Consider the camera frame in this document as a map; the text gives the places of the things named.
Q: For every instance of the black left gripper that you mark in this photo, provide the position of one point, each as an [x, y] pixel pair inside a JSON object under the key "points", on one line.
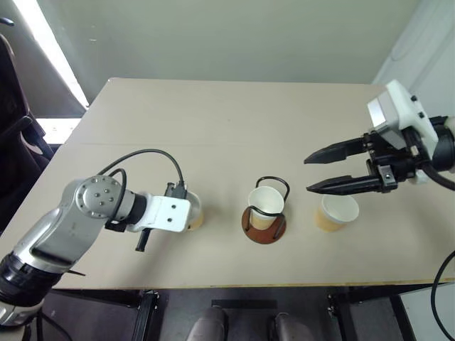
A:
{"points": [[170, 188]]}

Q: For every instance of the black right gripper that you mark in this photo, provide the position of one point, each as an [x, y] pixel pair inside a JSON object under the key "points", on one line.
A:
{"points": [[391, 160]]}

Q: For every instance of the tan white paper cup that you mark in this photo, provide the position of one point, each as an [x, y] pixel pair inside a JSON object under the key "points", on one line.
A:
{"points": [[264, 202], [197, 219], [325, 218]]}

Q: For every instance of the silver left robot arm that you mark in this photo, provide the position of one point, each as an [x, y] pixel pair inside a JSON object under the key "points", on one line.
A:
{"points": [[53, 234]]}

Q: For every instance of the black table leg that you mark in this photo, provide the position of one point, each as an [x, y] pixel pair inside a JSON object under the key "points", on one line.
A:
{"points": [[403, 314], [339, 314], [146, 314]]}

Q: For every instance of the dark grey rounded shape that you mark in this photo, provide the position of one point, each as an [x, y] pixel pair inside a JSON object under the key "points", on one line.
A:
{"points": [[209, 326], [289, 327]]}

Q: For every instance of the black table crossbar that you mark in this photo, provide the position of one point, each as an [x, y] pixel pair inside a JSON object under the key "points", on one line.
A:
{"points": [[244, 304]]}

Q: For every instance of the black office chair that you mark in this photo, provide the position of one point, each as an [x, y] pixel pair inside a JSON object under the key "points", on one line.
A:
{"points": [[14, 142]]}

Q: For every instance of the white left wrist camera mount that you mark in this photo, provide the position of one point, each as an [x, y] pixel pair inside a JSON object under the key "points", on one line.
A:
{"points": [[170, 213]]}

